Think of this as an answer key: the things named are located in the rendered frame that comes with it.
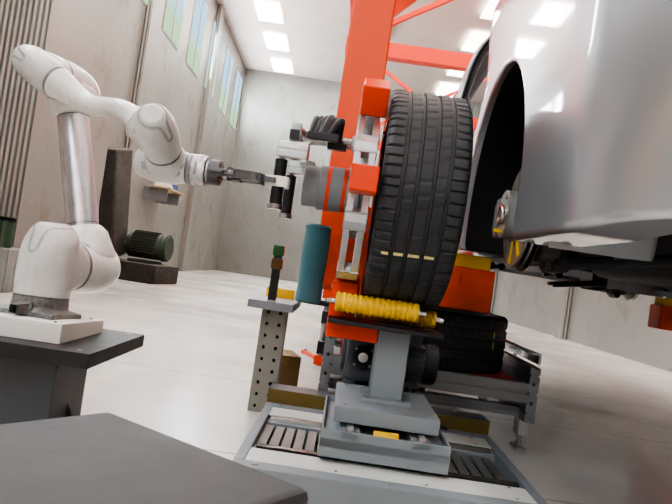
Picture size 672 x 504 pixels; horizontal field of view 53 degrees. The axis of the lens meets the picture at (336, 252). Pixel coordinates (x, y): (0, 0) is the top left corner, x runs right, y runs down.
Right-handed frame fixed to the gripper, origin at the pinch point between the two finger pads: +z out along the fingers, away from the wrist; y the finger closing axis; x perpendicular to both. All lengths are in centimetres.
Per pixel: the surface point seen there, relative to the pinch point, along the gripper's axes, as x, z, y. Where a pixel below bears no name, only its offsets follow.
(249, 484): -49, 16, 113
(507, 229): -3, 70, -12
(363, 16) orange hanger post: 74, 16, -60
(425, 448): -67, 52, 8
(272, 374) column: -68, 1, -73
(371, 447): -69, 37, 8
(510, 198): 7, 69, -11
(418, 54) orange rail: 247, 71, -609
